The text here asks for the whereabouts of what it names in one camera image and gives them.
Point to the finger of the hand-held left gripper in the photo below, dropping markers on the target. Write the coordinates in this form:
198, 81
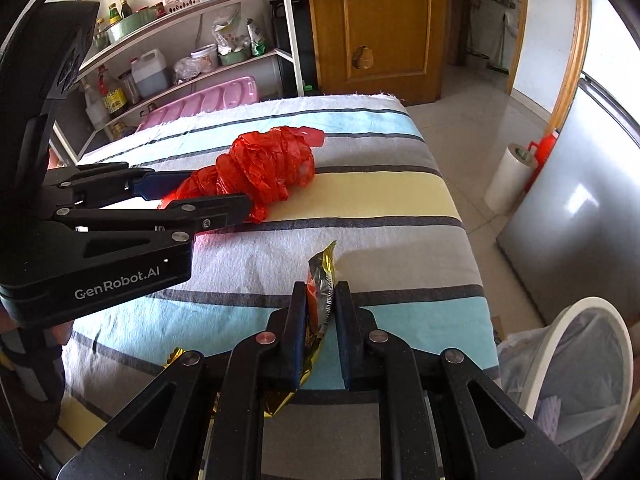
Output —
150, 187
220, 212

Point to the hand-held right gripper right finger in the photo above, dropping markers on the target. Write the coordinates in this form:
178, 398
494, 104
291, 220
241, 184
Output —
345, 332

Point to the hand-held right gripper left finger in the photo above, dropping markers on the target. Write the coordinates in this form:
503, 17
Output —
299, 332

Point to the yellow snack packet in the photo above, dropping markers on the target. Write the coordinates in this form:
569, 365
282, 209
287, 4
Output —
317, 285

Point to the red plastic bag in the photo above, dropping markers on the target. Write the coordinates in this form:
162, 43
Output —
265, 170

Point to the white trash bin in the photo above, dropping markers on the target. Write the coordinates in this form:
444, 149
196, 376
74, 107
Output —
550, 330

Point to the person's left hand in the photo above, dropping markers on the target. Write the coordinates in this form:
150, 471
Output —
64, 332

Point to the white plastic bottle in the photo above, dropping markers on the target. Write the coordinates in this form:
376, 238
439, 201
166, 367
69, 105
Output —
95, 110

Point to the pink plastic tray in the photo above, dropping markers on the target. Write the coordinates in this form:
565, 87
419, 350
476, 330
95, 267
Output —
200, 105

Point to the oil bottle yellow label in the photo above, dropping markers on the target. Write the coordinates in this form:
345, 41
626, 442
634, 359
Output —
114, 97

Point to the glass jar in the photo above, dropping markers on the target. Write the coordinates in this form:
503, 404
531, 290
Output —
130, 90

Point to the translucent plastic jug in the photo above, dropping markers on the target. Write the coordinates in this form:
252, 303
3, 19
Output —
150, 76

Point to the clear plastic bag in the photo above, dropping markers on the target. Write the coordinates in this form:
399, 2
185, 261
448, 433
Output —
187, 71

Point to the white plastic tub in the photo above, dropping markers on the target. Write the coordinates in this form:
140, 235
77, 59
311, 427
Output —
205, 59

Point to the green plastic basin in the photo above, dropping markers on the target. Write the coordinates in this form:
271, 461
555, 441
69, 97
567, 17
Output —
235, 58

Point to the large green pot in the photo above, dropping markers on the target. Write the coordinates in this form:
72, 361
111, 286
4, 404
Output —
131, 27

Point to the white printed bag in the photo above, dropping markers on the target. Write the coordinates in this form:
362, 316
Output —
227, 30

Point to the green and white bottle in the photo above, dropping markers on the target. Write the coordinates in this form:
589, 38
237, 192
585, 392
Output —
256, 40

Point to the green sauce bottle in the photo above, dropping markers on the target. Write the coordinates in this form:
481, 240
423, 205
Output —
114, 13

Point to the dark sauce bottle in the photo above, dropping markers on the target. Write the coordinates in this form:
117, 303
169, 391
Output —
126, 8

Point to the black appliance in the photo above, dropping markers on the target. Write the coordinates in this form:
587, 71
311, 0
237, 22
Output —
287, 45

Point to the white paper roll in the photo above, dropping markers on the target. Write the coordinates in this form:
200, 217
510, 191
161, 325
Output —
507, 180

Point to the wooden door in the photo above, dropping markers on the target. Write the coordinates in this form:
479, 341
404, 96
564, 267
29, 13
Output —
385, 15

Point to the silver refrigerator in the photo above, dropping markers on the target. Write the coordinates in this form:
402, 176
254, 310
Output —
575, 210

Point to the red plastic container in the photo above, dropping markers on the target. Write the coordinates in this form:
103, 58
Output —
545, 155

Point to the mop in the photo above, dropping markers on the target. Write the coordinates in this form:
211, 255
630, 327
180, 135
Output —
500, 50

